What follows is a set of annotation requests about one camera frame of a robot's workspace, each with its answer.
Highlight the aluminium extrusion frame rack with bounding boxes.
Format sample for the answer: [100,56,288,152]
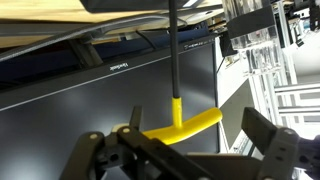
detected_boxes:
[248,0,320,158]

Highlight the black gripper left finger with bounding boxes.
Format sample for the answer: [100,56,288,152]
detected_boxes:
[59,105,214,180]

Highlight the large yellow T-handle hex key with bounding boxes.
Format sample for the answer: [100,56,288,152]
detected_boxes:
[141,0,224,146]

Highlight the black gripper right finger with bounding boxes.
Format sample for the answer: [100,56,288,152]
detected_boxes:
[240,106,320,180]

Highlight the black computer monitor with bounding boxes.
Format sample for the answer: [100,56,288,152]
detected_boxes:
[0,36,223,180]

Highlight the black monitor stand legs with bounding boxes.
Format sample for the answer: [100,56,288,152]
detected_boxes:
[0,14,188,68]

